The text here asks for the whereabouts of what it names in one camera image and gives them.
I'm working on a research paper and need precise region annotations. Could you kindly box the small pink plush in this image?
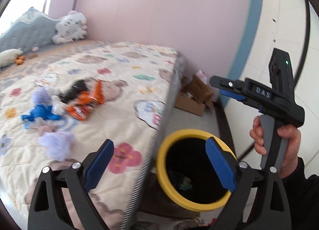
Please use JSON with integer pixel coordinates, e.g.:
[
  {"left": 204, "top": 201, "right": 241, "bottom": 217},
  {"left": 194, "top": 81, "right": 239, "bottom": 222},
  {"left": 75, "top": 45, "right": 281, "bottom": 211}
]
[{"left": 31, "top": 47, "right": 39, "bottom": 52}]

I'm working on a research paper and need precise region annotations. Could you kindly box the pink crumpled wrapper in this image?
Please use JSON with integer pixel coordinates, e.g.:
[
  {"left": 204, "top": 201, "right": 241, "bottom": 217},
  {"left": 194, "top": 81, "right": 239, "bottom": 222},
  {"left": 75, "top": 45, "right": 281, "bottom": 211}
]
[{"left": 37, "top": 124, "right": 57, "bottom": 136}]

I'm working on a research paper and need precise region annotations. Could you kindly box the blue plastic bag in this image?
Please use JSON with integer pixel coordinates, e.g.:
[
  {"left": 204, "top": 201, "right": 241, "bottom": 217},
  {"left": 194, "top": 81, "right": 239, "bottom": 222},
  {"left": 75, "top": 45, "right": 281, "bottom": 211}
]
[{"left": 21, "top": 105, "right": 62, "bottom": 122}]

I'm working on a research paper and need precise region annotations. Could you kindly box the white goose plush pillow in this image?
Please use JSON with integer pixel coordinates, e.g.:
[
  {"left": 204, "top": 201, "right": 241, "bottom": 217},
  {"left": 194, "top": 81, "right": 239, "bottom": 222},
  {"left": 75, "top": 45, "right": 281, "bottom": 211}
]
[{"left": 0, "top": 48, "right": 23, "bottom": 68}]

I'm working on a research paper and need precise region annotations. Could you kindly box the purple foam net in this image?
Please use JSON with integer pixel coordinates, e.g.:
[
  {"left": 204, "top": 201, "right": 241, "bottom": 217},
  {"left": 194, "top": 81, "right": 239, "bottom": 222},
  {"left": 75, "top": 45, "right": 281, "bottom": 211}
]
[
  {"left": 31, "top": 87, "right": 51, "bottom": 105},
  {"left": 39, "top": 131, "right": 76, "bottom": 162}
]

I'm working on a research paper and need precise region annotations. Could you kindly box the yellow rimmed trash bin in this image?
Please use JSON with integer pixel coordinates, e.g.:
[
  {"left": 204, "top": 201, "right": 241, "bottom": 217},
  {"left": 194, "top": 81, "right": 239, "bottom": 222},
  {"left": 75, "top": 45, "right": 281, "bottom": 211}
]
[{"left": 156, "top": 129, "right": 236, "bottom": 212}]

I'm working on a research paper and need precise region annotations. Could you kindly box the small brown plush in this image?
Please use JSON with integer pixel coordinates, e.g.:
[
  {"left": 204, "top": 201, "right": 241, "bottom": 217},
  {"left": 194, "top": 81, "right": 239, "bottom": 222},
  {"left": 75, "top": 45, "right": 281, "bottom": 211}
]
[{"left": 28, "top": 52, "right": 38, "bottom": 59}]

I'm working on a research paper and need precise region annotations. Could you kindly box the cardboard box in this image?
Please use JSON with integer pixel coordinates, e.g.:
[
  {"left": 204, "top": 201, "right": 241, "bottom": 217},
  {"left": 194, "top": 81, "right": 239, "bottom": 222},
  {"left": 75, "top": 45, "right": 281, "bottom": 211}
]
[{"left": 175, "top": 74, "right": 214, "bottom": 116}]

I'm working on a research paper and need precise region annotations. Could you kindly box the white plush bear toy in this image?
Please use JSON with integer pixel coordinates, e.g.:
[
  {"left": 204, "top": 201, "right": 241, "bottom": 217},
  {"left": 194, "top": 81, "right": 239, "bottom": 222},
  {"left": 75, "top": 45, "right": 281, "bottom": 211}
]
[{"left": 52, "top": 11, "right": 88, "bottom": 45}]

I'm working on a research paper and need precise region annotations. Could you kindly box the green snack wrapper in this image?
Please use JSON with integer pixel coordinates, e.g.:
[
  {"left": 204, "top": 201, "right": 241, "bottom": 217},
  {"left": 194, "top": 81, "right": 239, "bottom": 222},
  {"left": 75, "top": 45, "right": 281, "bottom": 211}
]
[{"left": 179, "top": 177, "right": 192, "bottom": 191}]

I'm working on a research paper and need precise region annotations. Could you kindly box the blue tufted headboard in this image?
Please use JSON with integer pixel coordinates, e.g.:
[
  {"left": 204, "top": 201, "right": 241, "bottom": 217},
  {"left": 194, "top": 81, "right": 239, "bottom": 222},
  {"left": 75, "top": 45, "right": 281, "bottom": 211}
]
[{"left": 0, "top": 7, "right": 59, "bottom": 53}]

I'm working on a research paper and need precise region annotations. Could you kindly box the white plastic bag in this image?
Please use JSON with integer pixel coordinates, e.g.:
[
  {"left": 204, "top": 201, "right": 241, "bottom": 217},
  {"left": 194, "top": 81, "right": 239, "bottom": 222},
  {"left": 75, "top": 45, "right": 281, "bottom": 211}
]
[{"left": 51, "top": 95, "right": 67, "bottom": 115}]

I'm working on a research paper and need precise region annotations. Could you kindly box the bed with cartoon quilt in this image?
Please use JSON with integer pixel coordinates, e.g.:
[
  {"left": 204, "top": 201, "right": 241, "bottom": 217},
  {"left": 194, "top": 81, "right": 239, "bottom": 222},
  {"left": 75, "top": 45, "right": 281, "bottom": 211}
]
[{"left": 1, "top": 40, "right": 186, "bottom": 229}]

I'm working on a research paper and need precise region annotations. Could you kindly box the person right hand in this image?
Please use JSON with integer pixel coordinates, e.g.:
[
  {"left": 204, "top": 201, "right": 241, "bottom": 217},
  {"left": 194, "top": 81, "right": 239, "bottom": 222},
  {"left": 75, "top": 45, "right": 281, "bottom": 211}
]
[{"left": 249, "top": 115, "right": 302, "bottom": 179}]

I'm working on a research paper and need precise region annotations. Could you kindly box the black plastic bag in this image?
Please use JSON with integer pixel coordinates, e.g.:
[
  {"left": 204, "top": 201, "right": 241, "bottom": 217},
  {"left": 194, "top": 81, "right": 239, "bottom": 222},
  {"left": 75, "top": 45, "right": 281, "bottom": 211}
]
[{"left": 59, "top": 79, "right": 88, "bottom": 104}]

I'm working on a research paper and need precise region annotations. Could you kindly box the orange snack wrapper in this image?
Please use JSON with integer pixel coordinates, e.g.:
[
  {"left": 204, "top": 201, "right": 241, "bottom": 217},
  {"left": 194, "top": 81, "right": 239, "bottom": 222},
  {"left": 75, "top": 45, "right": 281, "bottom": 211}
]
[{"left": 66, "top": 80, "right": 104, "bottom": 121}]

